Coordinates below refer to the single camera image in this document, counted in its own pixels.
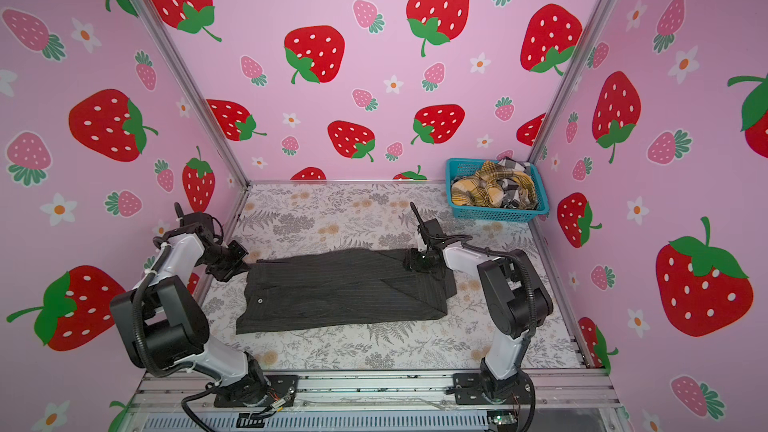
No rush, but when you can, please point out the dark grey pinstriped shirt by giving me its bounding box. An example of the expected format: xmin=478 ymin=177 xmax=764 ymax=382
xmin=236 ymin=248 xmax=457 ymax=335

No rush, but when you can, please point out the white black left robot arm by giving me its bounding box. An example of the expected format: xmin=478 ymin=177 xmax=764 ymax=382
xmin=110 ymin=226 xmax=270 ymax=404

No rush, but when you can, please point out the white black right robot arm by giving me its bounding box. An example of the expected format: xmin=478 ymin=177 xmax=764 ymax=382
xmin=404 ymin=242 xmax=554 ymax=403

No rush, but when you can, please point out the yellow plaid shirt in basket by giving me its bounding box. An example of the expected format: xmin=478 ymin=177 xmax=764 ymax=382
xmin=450 ymin=161 xmax=506 ymax=209

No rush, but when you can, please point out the teal plastic basket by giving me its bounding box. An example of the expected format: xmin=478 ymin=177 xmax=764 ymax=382
xmin=446 ymin=158 xmax=550 ymax=223

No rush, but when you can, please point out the grey white shirt in basket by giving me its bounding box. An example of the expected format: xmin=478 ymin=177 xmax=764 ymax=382
xmin=497 ymin=157 xmax=539 ymax=210

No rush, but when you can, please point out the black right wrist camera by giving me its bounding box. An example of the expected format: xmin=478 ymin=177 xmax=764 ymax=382
xmin=417 ymin=219 xmax=448 ymax=248

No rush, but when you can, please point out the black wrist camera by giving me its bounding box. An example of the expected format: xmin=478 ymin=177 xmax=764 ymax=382
xmin=179 ymin=212 xmax=224 ymax=243
xmin=417 ymin=219 xmax=448 ymax=248

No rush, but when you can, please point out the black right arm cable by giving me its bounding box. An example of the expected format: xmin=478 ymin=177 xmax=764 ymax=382
xmin=409 ymin=202 xmax=538 ymax=432

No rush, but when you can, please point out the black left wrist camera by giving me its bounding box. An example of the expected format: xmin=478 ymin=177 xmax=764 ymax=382
xmin=179 ymin=212 xmax=224 ymax=243

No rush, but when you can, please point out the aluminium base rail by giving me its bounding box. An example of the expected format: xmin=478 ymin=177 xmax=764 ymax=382
xmin=117 ymin=369 xmax=633 ymax=431

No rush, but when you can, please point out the aluminium left corner post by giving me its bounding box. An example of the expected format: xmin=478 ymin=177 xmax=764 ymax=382
xmin=130 ymin=0 xmax=250 ymax=191

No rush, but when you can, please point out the aluminium corner post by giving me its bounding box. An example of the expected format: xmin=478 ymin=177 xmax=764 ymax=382
xmin=529 ymin=0 xmax=618 ymax=162
xmin=130 ymin=0 xmax=250 ymax=191

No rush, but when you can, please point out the aluminium right corner post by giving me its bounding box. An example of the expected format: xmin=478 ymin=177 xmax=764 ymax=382
xmin=529 ymin=0 xmax=618 ymax=162

